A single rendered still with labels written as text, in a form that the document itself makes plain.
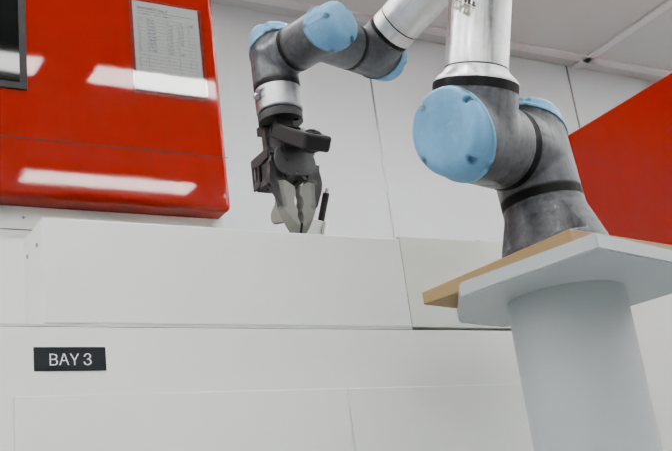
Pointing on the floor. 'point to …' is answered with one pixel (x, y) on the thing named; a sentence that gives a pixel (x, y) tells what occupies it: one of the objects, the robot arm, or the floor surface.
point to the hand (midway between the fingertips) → (300, 229)
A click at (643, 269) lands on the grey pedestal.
